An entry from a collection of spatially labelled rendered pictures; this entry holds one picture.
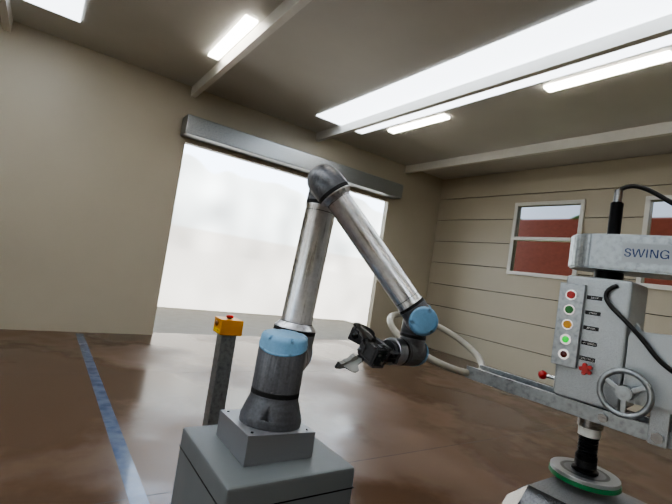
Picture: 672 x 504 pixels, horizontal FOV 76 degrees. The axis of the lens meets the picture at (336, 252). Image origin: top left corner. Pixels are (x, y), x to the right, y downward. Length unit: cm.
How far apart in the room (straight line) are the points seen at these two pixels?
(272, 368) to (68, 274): 596
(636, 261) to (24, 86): 699
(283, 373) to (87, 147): 617
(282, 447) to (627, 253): 124
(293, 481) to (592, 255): 120
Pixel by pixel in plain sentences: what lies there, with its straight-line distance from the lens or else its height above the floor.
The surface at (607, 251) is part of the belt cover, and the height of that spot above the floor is 161.
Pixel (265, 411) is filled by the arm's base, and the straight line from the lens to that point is 133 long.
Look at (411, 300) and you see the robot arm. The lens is 136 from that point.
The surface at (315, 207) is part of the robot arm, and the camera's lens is 151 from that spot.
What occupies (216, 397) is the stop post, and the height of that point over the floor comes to 67.
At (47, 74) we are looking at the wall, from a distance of 737.
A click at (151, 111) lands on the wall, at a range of 743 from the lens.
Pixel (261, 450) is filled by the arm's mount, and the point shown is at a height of 89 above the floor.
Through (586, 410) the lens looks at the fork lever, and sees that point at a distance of 176.
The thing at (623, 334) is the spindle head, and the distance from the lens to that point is 166.
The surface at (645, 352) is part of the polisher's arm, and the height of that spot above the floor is 131.
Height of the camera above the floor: 141
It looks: 3 degrees up
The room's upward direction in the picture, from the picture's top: 9 degrees clockwise
